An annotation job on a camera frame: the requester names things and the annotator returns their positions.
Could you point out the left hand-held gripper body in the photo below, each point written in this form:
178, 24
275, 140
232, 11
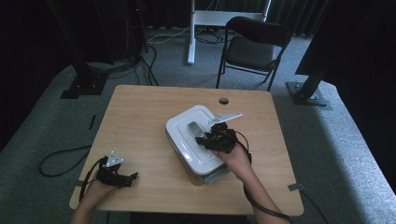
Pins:
109, 174

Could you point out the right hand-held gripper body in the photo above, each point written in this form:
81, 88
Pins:
224, 138

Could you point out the clear brown storage box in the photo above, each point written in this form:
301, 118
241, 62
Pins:
211, 177

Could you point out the person's left hand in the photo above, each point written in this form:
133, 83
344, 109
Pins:
96, 193

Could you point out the person's right hand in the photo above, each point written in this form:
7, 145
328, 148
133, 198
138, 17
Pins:
235, 161

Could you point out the grey tape piece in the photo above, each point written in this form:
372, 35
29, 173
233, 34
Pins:
78, 183
295, 187

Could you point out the round grey table grommet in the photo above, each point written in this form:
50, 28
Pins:
223, 100

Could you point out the black tape strip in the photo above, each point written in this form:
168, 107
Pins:
92, 122

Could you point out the person's dark clothing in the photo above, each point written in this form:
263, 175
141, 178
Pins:
186, 219

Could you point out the black folding chair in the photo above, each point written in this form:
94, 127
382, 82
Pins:
252, 49

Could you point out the black metal stand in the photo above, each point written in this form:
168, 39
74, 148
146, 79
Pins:
306, 91
84, 77

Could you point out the dark curtain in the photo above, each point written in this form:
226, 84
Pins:
174, 12

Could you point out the dark equipment rack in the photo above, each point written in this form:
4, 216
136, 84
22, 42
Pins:
124, 31

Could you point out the white desk frame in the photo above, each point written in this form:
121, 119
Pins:
218, 18

